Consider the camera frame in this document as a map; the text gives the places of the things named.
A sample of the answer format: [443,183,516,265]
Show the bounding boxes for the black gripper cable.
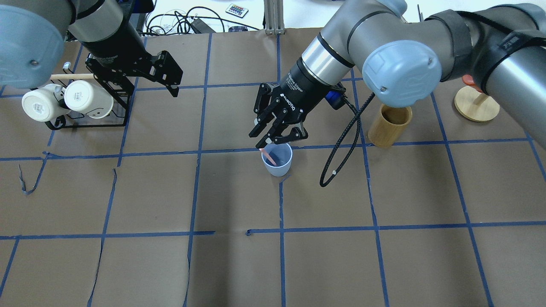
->
[319,87,376,188]

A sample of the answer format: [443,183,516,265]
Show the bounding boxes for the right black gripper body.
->
[267,58,346,125]

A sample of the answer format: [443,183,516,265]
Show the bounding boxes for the cream mug right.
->
[64,80,114,119]

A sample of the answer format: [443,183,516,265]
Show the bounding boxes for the wooden cup tree stand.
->
[454,86,500,122]

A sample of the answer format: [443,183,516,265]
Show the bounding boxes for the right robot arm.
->
[249,0,546,148]

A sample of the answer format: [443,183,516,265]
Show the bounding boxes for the bamboo cylinder holder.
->
[367,104,412,148]

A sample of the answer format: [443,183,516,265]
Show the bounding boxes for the remote control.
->
[225,3,249,19]

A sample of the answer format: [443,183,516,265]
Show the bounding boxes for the white mug left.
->
[21,84,71,122]

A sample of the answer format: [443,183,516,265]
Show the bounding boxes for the black wire mug rack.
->
[45,58,135,131]

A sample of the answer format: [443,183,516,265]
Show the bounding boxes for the orange red cup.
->
[462,74,483,93]

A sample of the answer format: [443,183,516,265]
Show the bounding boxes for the aluminium frame post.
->
[264,0,285,35]

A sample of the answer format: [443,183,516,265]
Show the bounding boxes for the light blue plastic cup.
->
[261,143,293,177]

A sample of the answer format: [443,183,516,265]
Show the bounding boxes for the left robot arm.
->
[0,0,183,97]

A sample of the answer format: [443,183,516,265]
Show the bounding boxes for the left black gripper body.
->
[82,19,150,76]

